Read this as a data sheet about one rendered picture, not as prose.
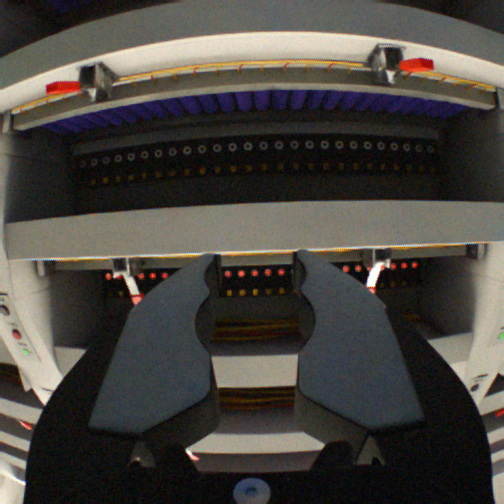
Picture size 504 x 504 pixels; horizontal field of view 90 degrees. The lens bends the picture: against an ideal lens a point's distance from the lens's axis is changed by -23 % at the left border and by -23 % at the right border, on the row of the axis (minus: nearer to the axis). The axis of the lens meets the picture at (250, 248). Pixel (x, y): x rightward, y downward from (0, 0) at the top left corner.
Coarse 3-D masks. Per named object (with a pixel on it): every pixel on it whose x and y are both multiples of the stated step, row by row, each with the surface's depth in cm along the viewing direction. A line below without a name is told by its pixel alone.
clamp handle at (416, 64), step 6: (402, 60) 20; (408, 60) 19; (414, 60) 18; (420, 60) 17; (426, 60) 17; (432, 60) 17; (390, 66) 22; (396, 66) 21; (402, 66) 20; (408, 66) 19; (414, 66) 18; (420, 66) 17; (426, 66) 17; (432, 66) 17; (390, 72) 23; (390, 78) 23
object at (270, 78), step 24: (216, 72) 27; (240, 72) 27; (264, 72) 27; (288, 72) 27; (312, 72) 27; (336, 72) 27; (360, 72) 27; (72, 96) 28; (120, 96) 28; (144, 96) 28; (168, 96) 29; (408, 96) 29; (432, 96) 27; (456, 96) 27; (480, 96) 26; (24, 120) 28; (48, 120) 29
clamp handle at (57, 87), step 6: (48, 84) 18; (54, 84) 18; (60, 84) 18; (66, 84) 19; (72, 84) 20; (78, 84) 21; (84, 84) 22; (90, 84) 23; (48, 90) 18; (54, 90) 18; (60, 90) 19; (66, 90) 19; (72, 90) 20; (90, 90) 24; (96, 90) 24; (90, 96) 24; (96, 96) 25
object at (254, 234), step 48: (48, 240) 31; (96, 240) 31; (144, 240) 30; (192, 240) 30; (240, 240) 30; (288, 240) 30; (336, 240) 30; (384, 240) 30; (432, 240) 30; (480, 240) 29; (144, 288) 51; (240, 288) 51; (288, 288) 50; (384, 288) 50
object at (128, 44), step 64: (192, 0) 21; (256, 0) 21; (320, 0) 21; (0, 64) 22; (64, 64) 22; (128, 64) 25; (192, 64) 27; (448, 64) 23; (0, 128) 28; (192, 128) 41; (256, 128) 41; (320, 128) 41; (384, 128) 40
